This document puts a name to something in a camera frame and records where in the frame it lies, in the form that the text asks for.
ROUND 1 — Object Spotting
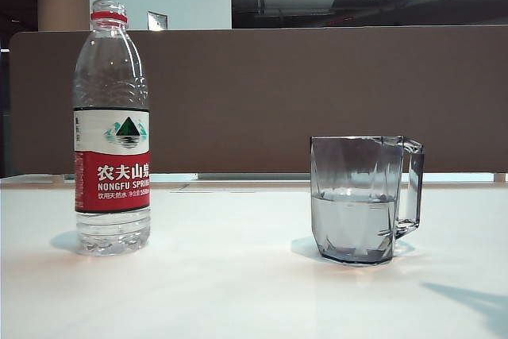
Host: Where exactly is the clear red-label water bottle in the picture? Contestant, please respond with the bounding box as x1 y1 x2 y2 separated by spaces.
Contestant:
72 0 152 256

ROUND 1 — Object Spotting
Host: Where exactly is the transparent grey plastic mug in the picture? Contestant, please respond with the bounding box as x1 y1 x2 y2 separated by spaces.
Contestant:
309 135 425 264

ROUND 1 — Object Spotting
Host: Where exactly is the brown desk partition panel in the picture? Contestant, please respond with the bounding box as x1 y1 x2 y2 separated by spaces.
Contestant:
8 28 508 176

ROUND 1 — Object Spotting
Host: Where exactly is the small silver wall plate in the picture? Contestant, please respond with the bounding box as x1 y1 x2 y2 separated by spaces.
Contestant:
147 10 168 31

